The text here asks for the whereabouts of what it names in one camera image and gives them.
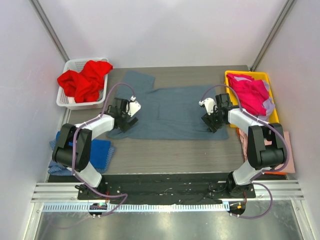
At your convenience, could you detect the white perforated plastic basket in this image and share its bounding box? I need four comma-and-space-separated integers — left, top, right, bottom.
56, 57, 108, 111

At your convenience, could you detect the magenta pink t shirt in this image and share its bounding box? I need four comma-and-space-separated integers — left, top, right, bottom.
226, 73, 270, 116

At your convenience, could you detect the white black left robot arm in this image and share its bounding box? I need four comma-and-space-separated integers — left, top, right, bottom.
52, 96, 141, 200

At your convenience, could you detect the lavender purple t shirt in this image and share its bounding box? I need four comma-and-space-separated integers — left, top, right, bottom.
254, 81, 275, 121

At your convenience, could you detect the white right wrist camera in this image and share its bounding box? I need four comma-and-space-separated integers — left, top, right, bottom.
198, 98, 217, 116

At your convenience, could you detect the right aluminium corner post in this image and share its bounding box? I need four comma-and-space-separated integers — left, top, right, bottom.
249, 0, 297, 72

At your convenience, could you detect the orange folded t shirt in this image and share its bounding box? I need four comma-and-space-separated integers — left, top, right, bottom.
264, 171, 287, 176

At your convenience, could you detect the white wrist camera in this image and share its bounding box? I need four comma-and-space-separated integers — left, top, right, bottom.
126, 96, 141, 117
198, 98, 217, 116

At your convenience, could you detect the light pink folded t shirt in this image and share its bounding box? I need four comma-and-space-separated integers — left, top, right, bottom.
236, 128, 296, 174

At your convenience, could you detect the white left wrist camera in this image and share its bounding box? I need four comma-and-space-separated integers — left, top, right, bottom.
126, 96, 141, 117

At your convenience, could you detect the white slotted cable duct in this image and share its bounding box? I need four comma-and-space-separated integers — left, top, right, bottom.
42, 201, 230, 213

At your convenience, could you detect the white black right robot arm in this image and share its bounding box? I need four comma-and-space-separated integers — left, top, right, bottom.
199, 93, 289, 198

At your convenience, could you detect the aluminium front frame rail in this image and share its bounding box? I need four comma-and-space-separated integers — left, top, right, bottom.
31, 180, 305, 203

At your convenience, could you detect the grey-blue t shirt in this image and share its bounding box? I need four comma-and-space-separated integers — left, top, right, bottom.
107, 71, 229, 141

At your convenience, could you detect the aluminium corner post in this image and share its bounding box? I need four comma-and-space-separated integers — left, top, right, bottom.
29, 0, 70, 62
249, 0, 297, 72

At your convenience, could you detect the yellow plastic tray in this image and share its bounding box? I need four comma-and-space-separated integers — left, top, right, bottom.
224, 70, 279, 123

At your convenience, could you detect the left aluminium corner post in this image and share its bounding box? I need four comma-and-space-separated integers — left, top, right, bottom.
29, 0, 70, 62

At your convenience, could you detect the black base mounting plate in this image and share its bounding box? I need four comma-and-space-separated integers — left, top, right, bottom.
76, 174, 257, 205

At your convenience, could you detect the red t shirt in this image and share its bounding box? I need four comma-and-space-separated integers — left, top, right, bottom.
57, 60, 113, 104

